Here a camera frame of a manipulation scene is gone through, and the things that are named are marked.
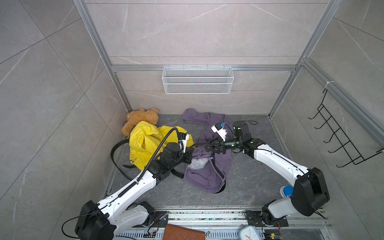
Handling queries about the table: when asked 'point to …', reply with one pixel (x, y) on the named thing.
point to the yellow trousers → (145, 138)
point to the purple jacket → (208, 170)
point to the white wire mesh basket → (195, 80)
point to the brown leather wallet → (173, 232)
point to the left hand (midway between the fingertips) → (193, 146)
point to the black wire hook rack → (348, 147)
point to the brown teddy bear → (133, 118)
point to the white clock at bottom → (248, 232)
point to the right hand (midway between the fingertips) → (210, 145)
